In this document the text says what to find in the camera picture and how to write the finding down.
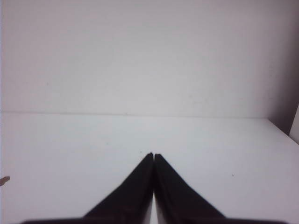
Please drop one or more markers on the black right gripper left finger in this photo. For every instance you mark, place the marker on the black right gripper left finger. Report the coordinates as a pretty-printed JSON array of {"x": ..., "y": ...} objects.
[{"x": 131, "y": 200}]

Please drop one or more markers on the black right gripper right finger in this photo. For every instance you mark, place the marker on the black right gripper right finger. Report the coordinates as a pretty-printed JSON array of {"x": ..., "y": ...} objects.
[{"x": 176, "y": 199}]

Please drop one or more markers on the small brown table chip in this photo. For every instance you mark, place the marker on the small brown table chip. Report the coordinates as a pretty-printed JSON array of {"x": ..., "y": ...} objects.
[{"x": 4, "y": 180}]

